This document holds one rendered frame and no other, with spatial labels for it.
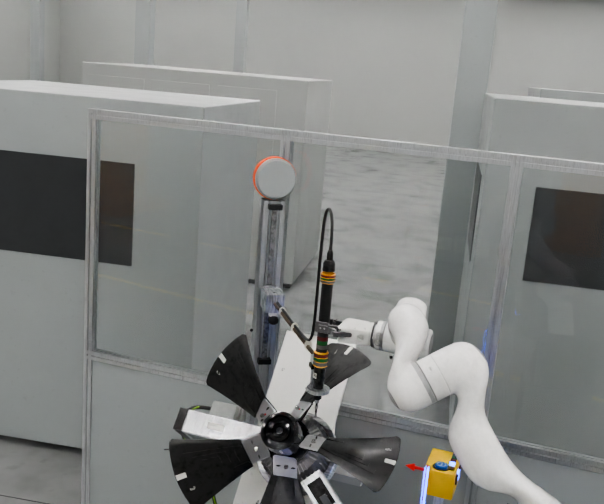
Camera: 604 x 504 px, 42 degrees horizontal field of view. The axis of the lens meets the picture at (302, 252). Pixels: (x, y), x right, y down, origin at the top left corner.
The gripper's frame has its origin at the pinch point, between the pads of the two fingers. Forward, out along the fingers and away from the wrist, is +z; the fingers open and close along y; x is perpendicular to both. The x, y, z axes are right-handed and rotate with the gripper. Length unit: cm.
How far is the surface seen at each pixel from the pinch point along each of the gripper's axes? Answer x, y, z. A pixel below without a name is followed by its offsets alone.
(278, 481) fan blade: -46.5, -11.5, 6.5
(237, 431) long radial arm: -44, 8, 28
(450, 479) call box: -50, 21, -40
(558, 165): 47, 70, -57
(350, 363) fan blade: -15.7, 14.1, -5.4
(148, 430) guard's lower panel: -86, 71, 96
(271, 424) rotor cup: -32.6, -4.4, 12.5
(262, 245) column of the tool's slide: 8, 54, 42
